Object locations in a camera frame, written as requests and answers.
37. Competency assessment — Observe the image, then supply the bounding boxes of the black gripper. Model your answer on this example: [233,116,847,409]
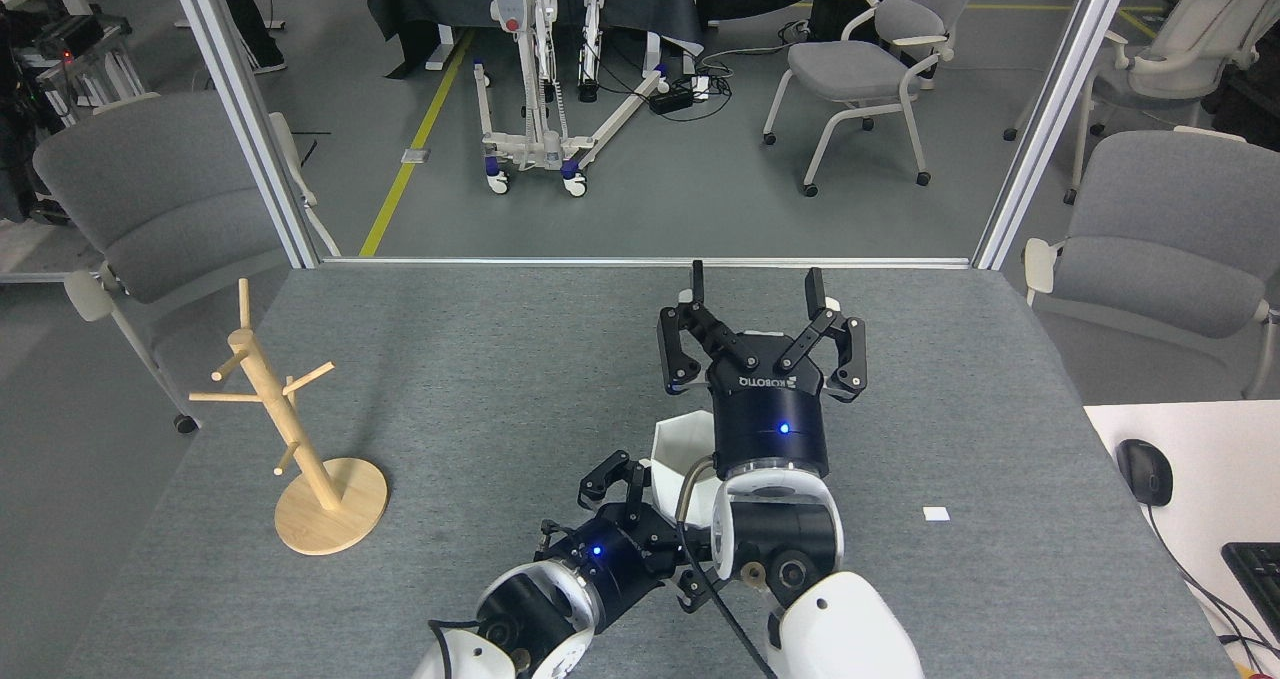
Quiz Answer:
[657,259,868,472]
[540,449,714,633]

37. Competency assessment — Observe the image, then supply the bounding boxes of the white faceted cup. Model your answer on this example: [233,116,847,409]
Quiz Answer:
[650,409,727,533]

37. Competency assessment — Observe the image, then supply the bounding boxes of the wooden cup rack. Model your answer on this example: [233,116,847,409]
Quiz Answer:
[189,279,389,557]

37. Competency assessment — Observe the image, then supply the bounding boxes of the dark equipment rack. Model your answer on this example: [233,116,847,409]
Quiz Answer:
[0,0,148,225]

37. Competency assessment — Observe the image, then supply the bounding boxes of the black power strip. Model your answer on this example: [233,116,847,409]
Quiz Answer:
[650,76,713,116]

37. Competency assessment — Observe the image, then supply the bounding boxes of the grey office chair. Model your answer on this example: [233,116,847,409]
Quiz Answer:
[33,92,341,435]
[763,0,986,198]
[1022,127,1280,400]
[1004,0,1280,205]

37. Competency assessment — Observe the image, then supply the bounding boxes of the white stand on wheels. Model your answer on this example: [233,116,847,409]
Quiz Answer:
[452,0,673,198]

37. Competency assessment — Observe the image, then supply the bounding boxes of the black computer mouse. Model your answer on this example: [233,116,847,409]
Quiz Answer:
[1116,439,1174,507]

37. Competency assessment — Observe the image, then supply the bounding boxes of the white desk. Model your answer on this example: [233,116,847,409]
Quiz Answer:
[1085,400,1280,679]

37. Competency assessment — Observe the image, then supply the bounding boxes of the black keyboard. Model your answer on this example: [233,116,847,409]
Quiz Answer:
[1221,542,1280,642]

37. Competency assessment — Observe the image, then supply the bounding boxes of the person's legs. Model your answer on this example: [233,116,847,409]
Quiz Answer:
[210,0,288,75]

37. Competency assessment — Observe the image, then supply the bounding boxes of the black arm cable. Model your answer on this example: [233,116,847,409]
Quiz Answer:
[675,454,778,679]

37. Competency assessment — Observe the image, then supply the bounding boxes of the silver aluminium rail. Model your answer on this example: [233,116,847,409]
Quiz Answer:
[320,256,976,270]

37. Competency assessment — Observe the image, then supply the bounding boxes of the silver aluminium post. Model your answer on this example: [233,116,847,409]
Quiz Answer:
[162,0,323,270]
[972,0,1141,270]

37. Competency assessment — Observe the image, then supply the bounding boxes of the black mouse cable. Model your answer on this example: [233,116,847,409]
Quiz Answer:
[1145,504,1280,662]

